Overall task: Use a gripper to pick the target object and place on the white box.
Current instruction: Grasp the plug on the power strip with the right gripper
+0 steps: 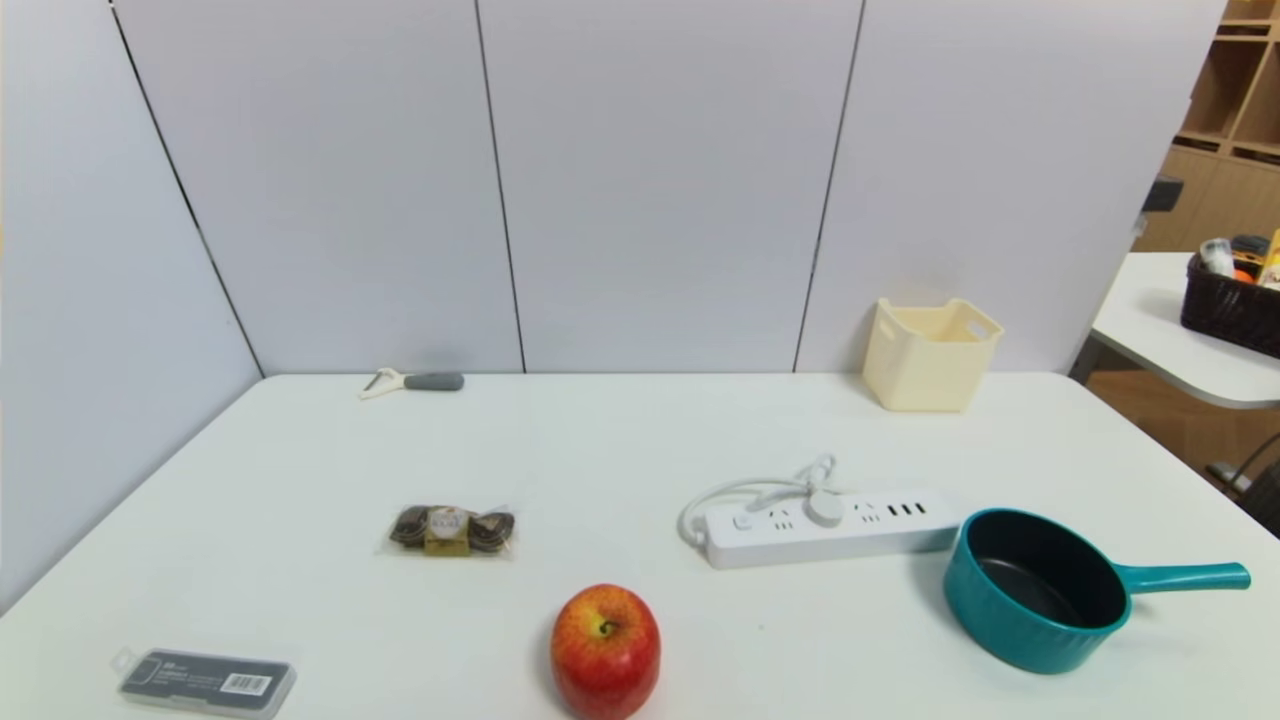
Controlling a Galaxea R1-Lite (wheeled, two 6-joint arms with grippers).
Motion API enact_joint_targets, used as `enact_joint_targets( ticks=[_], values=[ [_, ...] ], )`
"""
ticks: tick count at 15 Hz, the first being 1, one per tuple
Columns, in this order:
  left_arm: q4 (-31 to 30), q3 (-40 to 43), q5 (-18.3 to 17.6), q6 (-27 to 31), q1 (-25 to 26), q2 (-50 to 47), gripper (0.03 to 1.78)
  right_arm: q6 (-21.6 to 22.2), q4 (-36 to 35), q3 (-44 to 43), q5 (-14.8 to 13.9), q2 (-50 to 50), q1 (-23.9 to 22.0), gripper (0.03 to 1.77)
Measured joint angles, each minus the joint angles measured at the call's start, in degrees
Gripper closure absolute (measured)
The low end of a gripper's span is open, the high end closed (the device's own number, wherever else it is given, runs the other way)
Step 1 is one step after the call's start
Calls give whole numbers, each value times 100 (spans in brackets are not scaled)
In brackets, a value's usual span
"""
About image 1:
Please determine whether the white power strip with cable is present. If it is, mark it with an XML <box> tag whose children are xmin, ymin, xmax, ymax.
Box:
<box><xmin>679</xmin><ymin>453</ymin><xmax>963</xmax><ymax>571</ymax></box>

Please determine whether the cream plastic box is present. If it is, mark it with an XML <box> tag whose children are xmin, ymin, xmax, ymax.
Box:
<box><xmin>862</xmin><ymin>297</ymin><xmax>1005</xmax><ymax>413</ymax></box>

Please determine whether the chocolate pack with gold label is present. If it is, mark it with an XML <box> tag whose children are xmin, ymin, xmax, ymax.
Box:
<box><xmin>380</xmin><ymin>503</ymin><xmax>519</xmax><ymax>559</ymax></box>

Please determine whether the red yellow apple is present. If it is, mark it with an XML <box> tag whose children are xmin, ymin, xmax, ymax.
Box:
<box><xmin>550</xmin><ymin>584</ymin><xmax>662</xmax><ymax>720</ymax></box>

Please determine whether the teal saucepan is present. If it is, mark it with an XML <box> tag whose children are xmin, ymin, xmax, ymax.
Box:
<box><xmin>943</xmin><ymin>508</ymin><xmax>1252</xmax><ymax>675</ymax></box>

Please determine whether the white side table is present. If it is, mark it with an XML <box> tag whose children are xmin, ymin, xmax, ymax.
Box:
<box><xmin>1068</xmin><ymin>251</ymin><xmax>1280</xmax><ymax>410</ymax></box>

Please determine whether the clear plastic case black insert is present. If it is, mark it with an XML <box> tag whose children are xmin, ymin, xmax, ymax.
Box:
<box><xmin>110</xmin><ymin>647</ymin><xmax>297</xmax><ymax>720</ymax></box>

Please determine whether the dark wicker basket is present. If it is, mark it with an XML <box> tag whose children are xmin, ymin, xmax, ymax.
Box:
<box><xmin>1180</xmin><ymin>252</ymin><xmax>1280</xmax><ymax>359</ymax></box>

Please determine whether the wooden shelf unit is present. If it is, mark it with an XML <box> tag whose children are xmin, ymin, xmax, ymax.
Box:
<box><xmin>1133</xmin><ymin>0</ymin><xmax>1280</xmax><ymax>254</ymax></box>

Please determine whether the peeler with grey handle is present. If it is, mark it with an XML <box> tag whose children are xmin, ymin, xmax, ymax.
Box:
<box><xmin>359</xmin><ymin>368</ymin><xmax>466</xmax><ymax>401</ymax></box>

